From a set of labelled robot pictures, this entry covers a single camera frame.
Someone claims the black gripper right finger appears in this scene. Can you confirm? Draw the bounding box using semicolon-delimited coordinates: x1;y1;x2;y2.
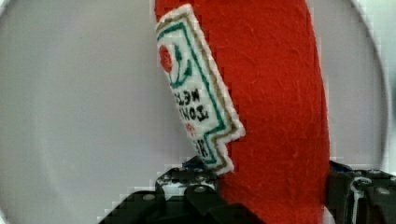
326;161;396;224

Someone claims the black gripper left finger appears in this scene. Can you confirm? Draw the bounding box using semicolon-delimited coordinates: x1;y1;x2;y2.
98;157;265;224

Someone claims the red felt ketchup bottle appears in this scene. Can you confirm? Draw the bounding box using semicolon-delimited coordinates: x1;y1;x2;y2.
154;0;330;224

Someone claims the pale pink plate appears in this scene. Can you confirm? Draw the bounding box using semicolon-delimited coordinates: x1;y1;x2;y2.
0;0;395;224

